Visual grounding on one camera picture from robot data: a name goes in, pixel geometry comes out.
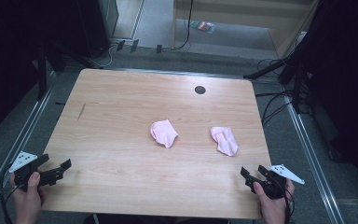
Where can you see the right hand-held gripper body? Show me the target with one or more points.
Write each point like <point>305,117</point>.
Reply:
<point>276,186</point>

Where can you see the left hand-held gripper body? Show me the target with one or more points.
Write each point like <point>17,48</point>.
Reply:
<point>21,160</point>

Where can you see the pink sock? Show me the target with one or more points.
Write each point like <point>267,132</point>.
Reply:
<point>225,141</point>
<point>164,133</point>

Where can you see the person's right hand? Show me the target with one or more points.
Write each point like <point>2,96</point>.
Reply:
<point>275,210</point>

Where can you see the person's left hand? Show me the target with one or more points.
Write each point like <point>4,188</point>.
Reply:
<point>28,202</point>

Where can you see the black metal stand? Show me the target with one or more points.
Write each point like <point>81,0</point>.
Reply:
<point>265,71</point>
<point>42,71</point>

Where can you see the dark curtain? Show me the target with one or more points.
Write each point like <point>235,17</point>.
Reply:
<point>345,77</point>
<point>6,62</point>

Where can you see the black round table grommet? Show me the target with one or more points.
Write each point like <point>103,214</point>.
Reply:
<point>200,90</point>

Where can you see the person's dark clothing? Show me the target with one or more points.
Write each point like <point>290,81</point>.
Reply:
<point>155,220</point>

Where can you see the black cabinet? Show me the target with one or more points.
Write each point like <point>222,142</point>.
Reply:
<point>96,25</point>

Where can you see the colourful packet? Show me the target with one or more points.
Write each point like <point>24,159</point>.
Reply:
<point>202,26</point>

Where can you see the beige wooden partition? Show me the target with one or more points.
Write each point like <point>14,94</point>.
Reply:
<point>230,9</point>

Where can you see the metal floor rail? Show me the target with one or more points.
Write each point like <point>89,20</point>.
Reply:
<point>180,73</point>
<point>313,161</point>
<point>11,149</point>

